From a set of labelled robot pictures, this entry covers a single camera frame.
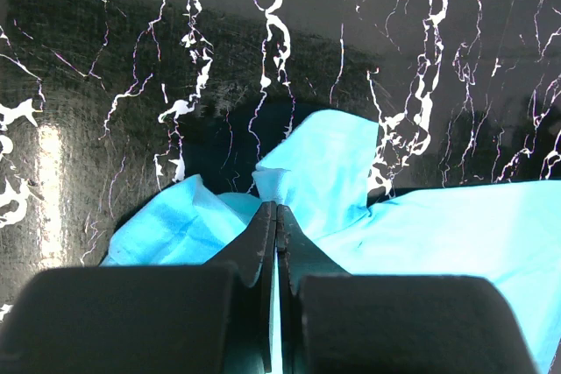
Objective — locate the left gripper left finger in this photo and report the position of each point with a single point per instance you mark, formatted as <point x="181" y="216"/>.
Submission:
<point x="249" y="323"/>

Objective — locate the cyan t shirt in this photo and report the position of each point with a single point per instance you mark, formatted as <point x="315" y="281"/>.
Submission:
<point x="506" y="233"/>

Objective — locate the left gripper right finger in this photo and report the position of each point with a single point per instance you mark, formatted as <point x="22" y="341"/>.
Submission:
<point x="298" y="257"/>

